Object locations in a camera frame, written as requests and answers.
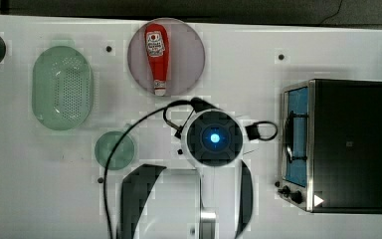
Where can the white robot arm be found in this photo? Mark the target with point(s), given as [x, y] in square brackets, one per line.
[211, 199]

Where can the green mug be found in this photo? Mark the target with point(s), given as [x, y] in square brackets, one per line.
[124, 154]

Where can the grey round plate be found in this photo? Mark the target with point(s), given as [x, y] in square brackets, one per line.
[187, 58]

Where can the red plush ketchup bottle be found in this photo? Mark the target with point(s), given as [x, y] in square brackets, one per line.
[158, 56]

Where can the green colander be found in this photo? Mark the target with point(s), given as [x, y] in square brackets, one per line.
[62, 86]

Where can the black toaster oven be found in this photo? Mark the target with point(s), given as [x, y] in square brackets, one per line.
[331, 152]

